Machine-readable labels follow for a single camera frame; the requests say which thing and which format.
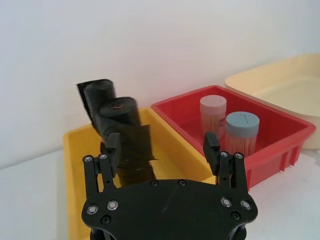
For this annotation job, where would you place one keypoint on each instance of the red plastic bin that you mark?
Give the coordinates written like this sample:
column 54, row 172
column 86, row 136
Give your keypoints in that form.
column 275, row 130

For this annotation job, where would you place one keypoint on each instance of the black trash bag roll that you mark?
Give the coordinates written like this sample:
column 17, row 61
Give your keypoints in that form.
column 97, row 92
column 132, row 125

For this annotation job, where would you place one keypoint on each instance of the cream plastic bin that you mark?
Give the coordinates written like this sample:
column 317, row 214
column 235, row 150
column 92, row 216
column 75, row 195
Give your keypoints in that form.
column 287, row 82

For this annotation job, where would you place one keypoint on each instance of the yellow plastic bin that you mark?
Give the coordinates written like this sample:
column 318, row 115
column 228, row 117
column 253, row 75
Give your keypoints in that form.
column 175, row 140

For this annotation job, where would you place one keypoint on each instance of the pink-lidded toothpick jar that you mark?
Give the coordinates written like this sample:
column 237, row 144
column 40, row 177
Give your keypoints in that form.
column 212, row 110

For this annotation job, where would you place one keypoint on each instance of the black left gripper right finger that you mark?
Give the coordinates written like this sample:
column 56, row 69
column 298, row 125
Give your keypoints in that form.
column 212, row 155

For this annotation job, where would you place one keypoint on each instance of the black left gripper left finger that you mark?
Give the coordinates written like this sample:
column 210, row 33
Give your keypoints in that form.
column 110, row 160

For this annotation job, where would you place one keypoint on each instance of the blue-lidded toothpick jar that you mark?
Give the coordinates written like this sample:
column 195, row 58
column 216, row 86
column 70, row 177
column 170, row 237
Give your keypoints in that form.
column 241, row 127

